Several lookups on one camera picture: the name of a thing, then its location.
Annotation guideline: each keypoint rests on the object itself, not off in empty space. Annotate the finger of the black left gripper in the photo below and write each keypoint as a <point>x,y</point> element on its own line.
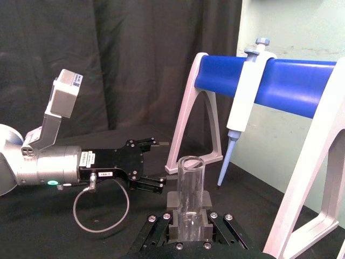
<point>151,143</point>
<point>149,184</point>

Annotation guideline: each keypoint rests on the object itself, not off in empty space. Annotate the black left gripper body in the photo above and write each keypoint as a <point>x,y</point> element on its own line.
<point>113,163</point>

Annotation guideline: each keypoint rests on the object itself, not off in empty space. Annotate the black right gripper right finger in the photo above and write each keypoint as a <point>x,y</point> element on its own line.
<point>225,232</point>

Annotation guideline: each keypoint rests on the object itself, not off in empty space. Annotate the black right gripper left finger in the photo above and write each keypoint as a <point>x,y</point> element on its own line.
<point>157,232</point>

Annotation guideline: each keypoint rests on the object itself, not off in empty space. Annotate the clear glass tube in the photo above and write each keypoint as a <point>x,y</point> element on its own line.
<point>190,194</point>

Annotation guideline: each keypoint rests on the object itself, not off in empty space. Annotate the black backdrop cloth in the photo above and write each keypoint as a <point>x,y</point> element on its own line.
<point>121,67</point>

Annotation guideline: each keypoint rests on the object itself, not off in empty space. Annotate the black table cloth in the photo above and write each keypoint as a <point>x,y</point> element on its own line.
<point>40,229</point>

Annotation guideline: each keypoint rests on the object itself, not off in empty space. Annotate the white pipette with blue tip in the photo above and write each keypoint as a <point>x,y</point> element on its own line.
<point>242,102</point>

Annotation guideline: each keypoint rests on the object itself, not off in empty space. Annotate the white stand with blue bar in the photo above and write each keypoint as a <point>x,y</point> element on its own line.
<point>291,83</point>

